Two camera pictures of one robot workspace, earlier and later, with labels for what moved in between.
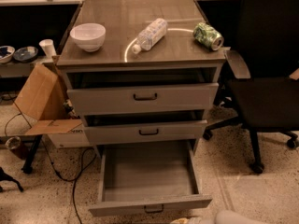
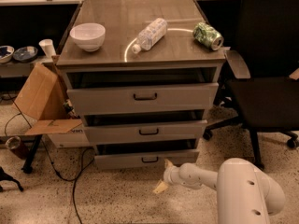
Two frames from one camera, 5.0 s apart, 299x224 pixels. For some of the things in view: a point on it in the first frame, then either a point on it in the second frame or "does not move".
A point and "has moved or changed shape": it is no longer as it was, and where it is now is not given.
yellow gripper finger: (181, 220) → (162, 187)
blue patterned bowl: (26, 54) does not move
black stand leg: (28, 166) does not move
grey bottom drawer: (148, 177) has moved or changed shape
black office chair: (262, 91) does not move
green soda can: (206, 35) does not move
